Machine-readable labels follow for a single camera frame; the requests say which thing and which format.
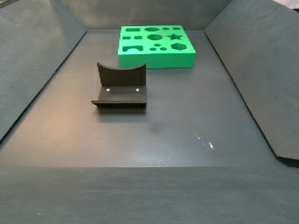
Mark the black curved holder stand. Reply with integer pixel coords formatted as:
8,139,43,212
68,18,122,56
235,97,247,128
92,63,147,107

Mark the green shape sorter block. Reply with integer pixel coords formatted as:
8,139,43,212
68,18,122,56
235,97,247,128
118,25,196,68

